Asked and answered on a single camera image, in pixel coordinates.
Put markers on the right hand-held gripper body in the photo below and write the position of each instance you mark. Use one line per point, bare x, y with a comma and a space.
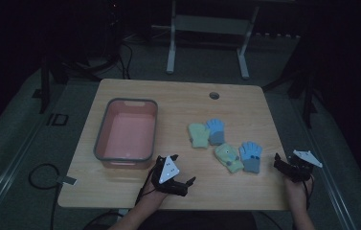
305, 158

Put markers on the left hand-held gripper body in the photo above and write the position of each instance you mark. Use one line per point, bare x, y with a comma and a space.
168, 171

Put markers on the blue glove with dark dots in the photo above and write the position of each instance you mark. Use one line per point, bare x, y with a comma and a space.
251, 156

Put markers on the plain light green glove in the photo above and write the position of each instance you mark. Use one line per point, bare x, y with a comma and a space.
198, 135

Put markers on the green glove with face pattern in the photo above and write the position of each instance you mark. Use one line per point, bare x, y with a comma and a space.
228, 158

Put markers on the plain blue glove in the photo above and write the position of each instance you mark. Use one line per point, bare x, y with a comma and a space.
216, 131

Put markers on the pink plastic basin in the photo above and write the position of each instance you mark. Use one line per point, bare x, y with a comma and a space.
127, 134

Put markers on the person's left hand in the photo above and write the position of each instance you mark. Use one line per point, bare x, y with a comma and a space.
155, 195

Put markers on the person's right hand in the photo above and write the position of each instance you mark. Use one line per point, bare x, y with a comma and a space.
296, 191

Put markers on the person's dark clothing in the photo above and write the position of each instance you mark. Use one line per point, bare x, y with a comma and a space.
197, 221

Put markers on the black metal stand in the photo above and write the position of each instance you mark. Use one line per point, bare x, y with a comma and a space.
45, 86
305, 92

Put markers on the round table grommet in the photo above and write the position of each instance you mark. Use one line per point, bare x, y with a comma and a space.
214, 95

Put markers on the grey clip on table edge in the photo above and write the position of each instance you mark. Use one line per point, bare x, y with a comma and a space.
67, 180

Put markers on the white metal stand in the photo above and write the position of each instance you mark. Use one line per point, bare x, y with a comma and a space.
207, 25

